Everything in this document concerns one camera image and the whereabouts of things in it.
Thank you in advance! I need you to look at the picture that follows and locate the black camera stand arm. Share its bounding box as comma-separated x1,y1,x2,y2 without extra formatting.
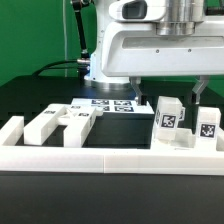
71,0,91,80

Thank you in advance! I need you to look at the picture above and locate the white chair back piece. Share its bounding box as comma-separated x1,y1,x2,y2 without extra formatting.
24,104,103,148

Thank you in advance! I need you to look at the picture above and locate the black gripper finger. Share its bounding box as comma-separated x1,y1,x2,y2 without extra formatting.
129,77,147,106
189,75,210,105

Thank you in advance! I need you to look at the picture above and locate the white chair seat piece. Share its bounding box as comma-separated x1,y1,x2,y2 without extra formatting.
151,128,224,152

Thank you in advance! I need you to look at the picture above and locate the black cable bundle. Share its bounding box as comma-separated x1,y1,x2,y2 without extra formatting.
31,59,91,77

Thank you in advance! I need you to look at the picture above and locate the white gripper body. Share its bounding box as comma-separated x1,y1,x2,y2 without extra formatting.
101,0,224,77

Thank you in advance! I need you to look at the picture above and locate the white marker sheet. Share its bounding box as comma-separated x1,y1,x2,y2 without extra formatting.
71,98,154,115

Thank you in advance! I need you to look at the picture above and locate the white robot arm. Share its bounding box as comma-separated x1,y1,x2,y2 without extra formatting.
85,0,224,105

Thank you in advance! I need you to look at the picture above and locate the white U-shaped fence frame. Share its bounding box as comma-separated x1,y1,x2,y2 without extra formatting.
0,116,224,176

